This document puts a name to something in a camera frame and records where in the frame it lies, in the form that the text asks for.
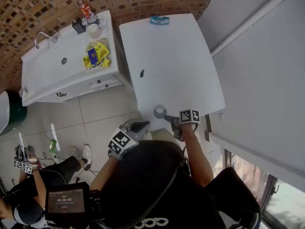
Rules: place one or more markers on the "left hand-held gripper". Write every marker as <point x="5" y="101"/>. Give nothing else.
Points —
<point x="122" y="142"/>

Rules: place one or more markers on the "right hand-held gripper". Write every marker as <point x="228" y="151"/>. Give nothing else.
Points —
<point x="189" y="116"/>

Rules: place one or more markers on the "person's right forearm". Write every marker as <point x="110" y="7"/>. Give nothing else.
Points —
<point x="197" y="156"/>

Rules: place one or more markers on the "person's left forearm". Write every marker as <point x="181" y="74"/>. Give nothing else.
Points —
<point x="104" y="173"/>

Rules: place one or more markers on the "person's beige trouser leg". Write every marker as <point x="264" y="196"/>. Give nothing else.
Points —
<point x="162" y="134"/>

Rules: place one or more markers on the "black power adapter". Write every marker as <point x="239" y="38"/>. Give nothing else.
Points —
<point x="86" y="168"/>

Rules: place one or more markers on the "person's black shirt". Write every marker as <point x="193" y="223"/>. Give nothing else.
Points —
<point x="152" y="175"/>

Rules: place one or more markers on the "white table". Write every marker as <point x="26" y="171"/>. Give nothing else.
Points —
<point x="171" y="65"/>

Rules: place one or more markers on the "small black clip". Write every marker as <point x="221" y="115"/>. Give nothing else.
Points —
<point x="142" y="73"/>

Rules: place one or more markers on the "yellow snack packets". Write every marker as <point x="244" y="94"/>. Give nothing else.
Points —
<point x="104" y="52"/>

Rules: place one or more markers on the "dark blue packet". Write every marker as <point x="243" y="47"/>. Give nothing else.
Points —
<point x="92" y="55"/>

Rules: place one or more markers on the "white sink cabinet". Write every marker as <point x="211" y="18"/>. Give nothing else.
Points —
<point x="59" y="75"/>

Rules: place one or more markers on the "light blue packet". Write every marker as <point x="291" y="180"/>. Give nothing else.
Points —
<point x="159" y="20"/>

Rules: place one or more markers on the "metal sink drain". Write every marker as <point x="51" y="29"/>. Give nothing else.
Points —
<point x="64" y="60"/>

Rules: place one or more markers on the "green bin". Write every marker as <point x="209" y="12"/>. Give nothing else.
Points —
<point x="17" y="111"/>

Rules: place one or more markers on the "white round knob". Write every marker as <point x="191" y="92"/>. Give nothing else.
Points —
<point x="23" y="92"/>

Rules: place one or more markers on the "white mug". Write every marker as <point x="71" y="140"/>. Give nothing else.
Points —
<point x="94" y="31"/>

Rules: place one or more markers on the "black soap dispenser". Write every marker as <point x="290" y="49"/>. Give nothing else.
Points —
<point x="78" y="27"/>

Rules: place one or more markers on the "white rounded tub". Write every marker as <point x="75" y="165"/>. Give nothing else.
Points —
<point x="3" y="111"/>

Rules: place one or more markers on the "chrome faucet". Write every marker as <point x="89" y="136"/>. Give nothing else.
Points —
<point x="45" y="36"/>

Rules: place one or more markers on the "red snack can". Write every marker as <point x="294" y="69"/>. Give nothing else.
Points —
<point x="85" y="9"/>

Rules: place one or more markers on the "white wall outlet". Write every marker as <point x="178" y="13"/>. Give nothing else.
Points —
<point x="221" y="117"/>

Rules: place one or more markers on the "black camera rig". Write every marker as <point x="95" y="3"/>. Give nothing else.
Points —
<point x="95" y="204"/>

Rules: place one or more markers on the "dark window frame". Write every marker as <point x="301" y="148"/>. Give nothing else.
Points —
<point x="269" y="192"/>

